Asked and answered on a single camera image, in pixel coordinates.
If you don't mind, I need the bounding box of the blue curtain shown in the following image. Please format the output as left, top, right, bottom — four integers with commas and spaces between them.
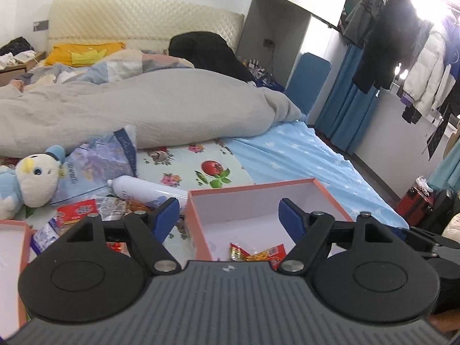
314, 45, 379, 155

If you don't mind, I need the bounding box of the blue purple snack bag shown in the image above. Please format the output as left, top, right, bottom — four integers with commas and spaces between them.
50, 125, 137, 206

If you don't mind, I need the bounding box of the small red shiny snack packet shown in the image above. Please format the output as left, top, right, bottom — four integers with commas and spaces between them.
106, 241, 127, 254

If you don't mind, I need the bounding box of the black clothing on bed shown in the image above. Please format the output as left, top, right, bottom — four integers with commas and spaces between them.
168, 31, 254, 82

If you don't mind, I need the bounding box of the grey duvet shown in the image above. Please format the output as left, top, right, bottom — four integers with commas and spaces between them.
1, 69, 302, 158

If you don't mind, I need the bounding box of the white blue plush duck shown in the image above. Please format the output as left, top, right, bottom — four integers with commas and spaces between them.
1, 145, 66, 220

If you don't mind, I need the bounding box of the red brown tofu snack packet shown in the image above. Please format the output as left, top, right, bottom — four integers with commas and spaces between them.
230, 243, 287, 270

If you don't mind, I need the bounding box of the hanging grey garment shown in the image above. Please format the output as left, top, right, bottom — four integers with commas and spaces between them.
343, 0, 385, 49

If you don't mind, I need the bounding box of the cream quilted headboard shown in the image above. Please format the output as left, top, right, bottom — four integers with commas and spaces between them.
46, 0, 244, 52

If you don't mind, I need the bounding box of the yellow pillow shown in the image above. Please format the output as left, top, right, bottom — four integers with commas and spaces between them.
45, 42, 126, 67

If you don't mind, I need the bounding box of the orange shoe box lid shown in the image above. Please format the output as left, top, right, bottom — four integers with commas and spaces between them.
0, 220, 31, 340

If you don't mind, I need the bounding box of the patterned quilt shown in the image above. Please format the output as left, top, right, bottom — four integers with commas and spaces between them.
9, 49, 194, 92

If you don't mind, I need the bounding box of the blue chair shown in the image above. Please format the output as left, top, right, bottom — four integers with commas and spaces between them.
285, 53, 331, 115

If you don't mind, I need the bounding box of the fruit print tablecloth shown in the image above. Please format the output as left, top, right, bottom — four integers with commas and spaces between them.
0, 139, 256, 256

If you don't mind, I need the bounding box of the white spray bottle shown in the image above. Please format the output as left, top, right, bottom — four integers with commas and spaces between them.
107, 175, 188, 210

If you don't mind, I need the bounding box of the hanging white jacket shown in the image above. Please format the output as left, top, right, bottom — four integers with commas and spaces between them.
403, 20, 459, 117

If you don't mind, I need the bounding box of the red suitcase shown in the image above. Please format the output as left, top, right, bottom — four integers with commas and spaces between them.
395, 184, 435, 226

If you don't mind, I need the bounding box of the blue white snack packet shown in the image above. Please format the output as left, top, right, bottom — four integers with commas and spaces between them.
30, 218, 69, 256

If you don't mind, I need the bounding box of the wooden nightstand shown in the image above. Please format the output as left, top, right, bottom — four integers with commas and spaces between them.
0, 51, 46, 87

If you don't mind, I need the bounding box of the person's right hand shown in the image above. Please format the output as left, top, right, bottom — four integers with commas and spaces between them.
427, 212, 460, 335

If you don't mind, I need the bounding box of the orange shoe box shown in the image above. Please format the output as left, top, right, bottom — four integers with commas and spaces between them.
185, 178, 352, 261

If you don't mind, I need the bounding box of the red shredded snack packet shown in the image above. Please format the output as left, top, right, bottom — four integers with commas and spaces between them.
56, 199, 97, 225

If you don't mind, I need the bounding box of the hanging black jacket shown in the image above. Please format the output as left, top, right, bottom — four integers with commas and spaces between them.
352, 0, 419, 93

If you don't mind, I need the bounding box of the light blue bed sheet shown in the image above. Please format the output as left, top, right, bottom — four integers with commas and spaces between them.
224, 122, 408, 228

